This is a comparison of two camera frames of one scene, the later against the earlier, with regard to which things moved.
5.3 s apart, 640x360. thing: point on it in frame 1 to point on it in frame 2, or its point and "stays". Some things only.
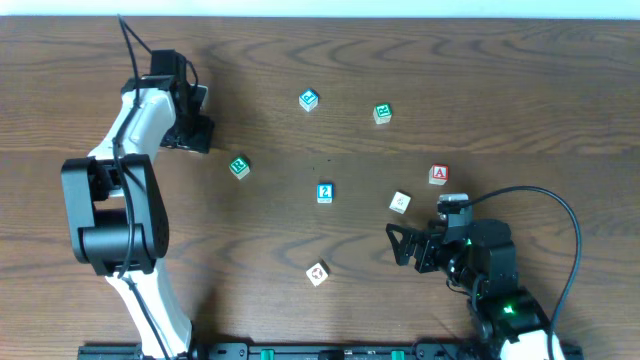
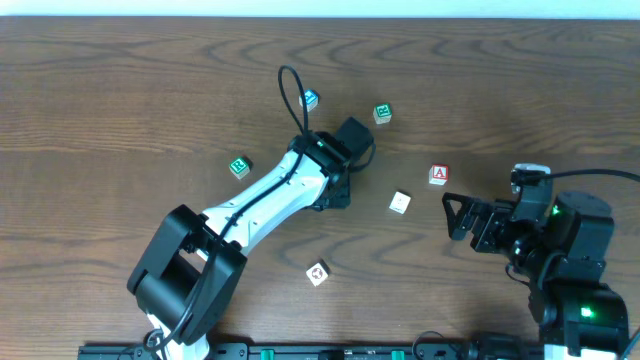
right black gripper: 426,248 to 480,225
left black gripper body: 189,138 to 337,197
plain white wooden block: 399,202 stays
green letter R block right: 382,113 stays
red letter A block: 438,174 stays
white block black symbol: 317,274 stays
